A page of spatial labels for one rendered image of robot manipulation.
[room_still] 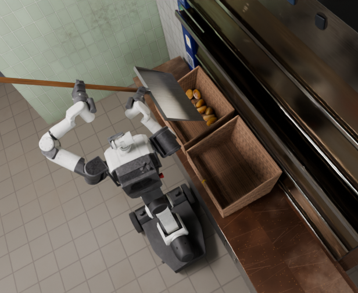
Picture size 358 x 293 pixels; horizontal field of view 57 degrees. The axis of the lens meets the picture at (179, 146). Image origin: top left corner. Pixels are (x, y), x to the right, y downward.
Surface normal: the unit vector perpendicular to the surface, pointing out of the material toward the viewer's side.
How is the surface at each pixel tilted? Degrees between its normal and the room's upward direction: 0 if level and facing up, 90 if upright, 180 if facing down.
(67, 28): 90
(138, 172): 1
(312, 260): 0
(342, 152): 70
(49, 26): 90
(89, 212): 0
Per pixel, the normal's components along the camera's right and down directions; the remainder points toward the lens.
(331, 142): -0.88, 0.26
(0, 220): -0.15, -0.49
